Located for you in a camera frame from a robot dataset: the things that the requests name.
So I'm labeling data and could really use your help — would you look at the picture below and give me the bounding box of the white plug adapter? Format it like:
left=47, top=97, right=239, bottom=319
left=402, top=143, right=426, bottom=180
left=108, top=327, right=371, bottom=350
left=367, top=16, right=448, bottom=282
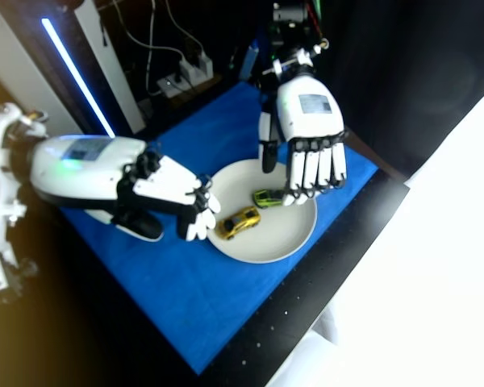
left=179, top=55, right=215, bottom=84

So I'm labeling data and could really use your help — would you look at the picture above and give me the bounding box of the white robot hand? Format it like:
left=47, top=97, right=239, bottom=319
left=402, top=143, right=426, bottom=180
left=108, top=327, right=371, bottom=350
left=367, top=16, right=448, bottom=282
left=28, top=135, right=222, bottom=243
left=257, top=74, right=349, bottom=207

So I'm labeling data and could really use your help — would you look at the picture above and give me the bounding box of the green toy car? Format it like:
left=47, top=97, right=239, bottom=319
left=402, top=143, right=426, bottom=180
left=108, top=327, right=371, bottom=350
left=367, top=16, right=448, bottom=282
left=252, top=188, right=287, bottom=210

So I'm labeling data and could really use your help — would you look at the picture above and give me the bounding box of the white backdrop sheet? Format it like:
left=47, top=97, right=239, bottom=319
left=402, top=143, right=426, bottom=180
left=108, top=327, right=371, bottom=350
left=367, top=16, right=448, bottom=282
left=264, top=78, right=484, bottom=387

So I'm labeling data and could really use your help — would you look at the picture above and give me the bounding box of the white robot body column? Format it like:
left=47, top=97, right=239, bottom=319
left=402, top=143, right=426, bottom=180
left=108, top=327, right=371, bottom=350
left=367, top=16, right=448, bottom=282
left=0, top=0, right=146, bottom=140

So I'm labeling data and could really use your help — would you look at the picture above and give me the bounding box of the white round plate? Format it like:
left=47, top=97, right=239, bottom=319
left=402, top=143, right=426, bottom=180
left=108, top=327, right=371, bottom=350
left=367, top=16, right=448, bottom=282
left=205, top=159, right=319, bottom=265

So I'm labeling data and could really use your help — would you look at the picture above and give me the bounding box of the blue-white light strip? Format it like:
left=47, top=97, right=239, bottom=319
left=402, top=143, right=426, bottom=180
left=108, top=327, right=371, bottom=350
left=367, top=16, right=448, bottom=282
left=40, top=18, right=117, bottom=139

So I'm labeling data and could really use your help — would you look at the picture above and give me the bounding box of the yellow toy car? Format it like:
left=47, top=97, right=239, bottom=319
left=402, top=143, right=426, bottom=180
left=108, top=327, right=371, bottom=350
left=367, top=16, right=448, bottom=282
left=214, top=206, right=262, bottom=241

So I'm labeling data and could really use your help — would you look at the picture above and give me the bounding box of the white cable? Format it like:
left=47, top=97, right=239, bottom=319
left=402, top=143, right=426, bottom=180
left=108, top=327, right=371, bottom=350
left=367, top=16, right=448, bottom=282
left=165, top=0, right=206, bottom=60
left=112, top=0, right=189, bottom=64

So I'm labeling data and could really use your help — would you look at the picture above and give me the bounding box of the blue table cloth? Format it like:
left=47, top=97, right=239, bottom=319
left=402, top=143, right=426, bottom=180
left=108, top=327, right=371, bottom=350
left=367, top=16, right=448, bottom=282
left=58, top=82, right=379, bottom=376

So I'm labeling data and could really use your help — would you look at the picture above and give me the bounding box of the white power strip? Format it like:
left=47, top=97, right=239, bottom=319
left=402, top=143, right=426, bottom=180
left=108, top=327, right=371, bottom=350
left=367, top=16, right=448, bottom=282
left=156, top=71, right=197, bottom=98

